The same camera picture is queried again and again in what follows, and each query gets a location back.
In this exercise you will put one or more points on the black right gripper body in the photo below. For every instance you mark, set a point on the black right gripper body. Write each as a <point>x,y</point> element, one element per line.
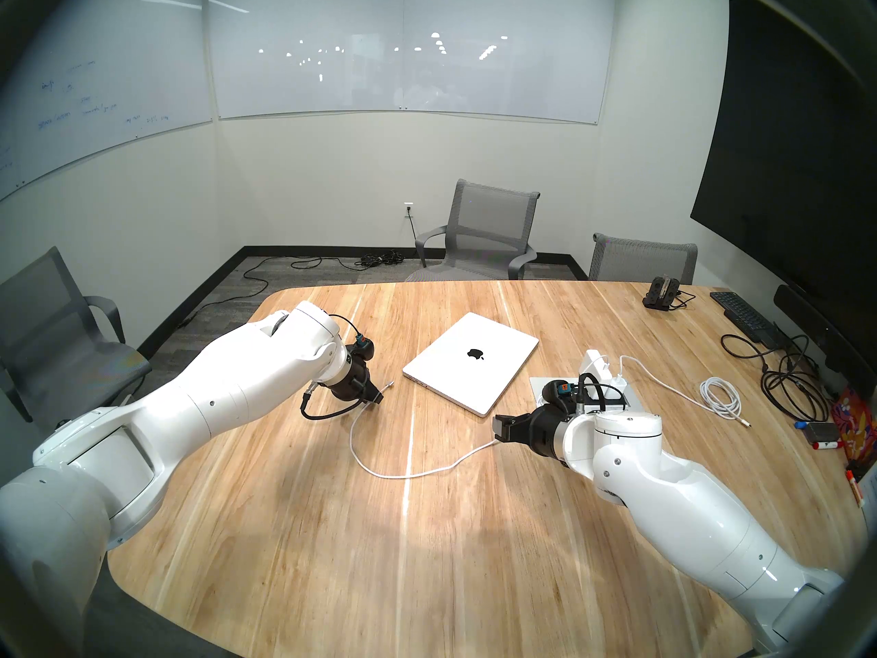
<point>541,430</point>

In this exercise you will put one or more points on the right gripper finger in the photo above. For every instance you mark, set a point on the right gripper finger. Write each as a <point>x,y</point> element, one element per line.
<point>503,434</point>
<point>505,419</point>

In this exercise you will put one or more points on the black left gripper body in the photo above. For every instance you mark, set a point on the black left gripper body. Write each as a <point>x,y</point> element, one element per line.
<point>353,379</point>

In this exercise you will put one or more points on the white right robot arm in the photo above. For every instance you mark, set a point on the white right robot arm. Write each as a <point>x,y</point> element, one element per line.
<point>685,513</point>

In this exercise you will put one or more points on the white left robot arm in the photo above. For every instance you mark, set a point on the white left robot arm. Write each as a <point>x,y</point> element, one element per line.
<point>205,403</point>

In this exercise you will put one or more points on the silver MacBook laptop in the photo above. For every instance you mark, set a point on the silver MacBook laptop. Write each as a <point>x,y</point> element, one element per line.
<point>473,362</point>

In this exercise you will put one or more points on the white MacBook power adapter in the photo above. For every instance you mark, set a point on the white MacBook power adapter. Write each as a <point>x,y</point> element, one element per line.
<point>593,369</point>

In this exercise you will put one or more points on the small white charger plug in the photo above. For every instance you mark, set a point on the small white charger plug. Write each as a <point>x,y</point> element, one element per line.
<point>618,382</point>

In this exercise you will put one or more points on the black charging dock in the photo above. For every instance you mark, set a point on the black charging dock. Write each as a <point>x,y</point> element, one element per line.
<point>661,293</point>

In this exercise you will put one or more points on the grey mesh office chair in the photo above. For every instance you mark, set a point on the grey mesh office chair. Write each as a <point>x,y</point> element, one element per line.
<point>490,218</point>
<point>640,259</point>
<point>48,327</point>

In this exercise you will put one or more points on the black keyboard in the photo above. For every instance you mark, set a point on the black keyboard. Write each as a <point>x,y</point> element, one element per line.
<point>747,317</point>

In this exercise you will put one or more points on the grey whiteboard eraser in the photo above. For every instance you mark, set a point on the grey whiteboard eraser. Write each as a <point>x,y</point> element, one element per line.
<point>820,432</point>

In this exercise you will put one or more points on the red capped marker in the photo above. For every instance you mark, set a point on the red capped marker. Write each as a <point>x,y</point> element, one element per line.
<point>828,445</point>

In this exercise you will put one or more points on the black video sound bar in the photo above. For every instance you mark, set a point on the black video sound bar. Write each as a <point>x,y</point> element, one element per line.
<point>822,334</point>

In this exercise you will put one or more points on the colourful patterned bag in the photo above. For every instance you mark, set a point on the colourful patterned bag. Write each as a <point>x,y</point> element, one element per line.
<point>855,427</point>

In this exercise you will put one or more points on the orange white marker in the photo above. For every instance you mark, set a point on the orange white marker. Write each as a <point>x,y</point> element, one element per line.
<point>855,486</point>

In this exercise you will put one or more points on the wide glass whiteboard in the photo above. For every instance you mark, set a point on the wide glass whiteboard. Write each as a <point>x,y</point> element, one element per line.
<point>411,46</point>

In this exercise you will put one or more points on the whiteboard with blue writing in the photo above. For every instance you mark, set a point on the whiteboard with blue writing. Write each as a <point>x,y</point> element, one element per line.
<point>89,67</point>

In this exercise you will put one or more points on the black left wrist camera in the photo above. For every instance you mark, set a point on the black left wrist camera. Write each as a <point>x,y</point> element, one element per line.
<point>363,348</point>

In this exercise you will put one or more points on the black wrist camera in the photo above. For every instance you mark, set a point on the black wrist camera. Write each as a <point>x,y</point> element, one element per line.
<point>363,348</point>
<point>556,393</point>

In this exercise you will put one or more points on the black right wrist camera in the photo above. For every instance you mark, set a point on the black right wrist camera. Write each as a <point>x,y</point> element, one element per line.
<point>556,393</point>

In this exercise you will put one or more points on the large black wall screen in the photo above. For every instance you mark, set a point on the large black wall screen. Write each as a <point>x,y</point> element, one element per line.
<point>788,149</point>

